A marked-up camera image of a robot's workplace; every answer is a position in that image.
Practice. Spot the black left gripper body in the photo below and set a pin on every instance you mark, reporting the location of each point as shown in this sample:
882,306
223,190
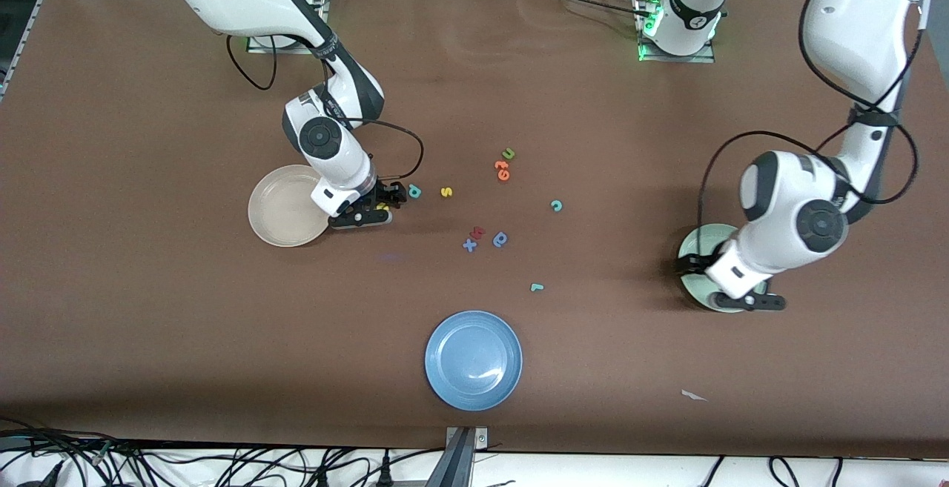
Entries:
698,263

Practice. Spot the teal foam letter p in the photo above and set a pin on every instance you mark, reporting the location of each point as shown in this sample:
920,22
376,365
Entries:
414,191

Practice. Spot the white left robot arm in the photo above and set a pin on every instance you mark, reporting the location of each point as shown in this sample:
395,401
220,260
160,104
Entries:
852,27

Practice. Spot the green round plate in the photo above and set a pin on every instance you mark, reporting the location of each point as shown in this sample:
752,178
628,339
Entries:
695,293

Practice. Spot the blue foam letter x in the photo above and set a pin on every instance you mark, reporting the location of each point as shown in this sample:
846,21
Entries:
469,245

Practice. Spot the small red foam letter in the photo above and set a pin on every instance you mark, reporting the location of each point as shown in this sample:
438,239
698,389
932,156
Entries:
478,233

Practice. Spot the beige round plate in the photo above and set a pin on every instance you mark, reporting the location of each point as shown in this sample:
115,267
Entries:
274,213

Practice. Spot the blue foam letter a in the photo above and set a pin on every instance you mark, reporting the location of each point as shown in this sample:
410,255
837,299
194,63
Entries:
505,243

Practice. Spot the white paper scrap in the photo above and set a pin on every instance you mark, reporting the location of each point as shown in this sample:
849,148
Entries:
691,395

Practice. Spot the blue round plate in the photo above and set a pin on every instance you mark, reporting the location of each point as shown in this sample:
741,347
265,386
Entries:
473,361

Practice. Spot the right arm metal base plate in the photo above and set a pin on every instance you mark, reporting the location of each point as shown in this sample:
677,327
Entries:
259,44

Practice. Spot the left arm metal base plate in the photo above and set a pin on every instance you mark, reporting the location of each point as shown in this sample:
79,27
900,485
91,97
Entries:
678,58

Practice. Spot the aluminium profile post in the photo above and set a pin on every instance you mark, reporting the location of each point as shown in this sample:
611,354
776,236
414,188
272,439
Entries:
458,465

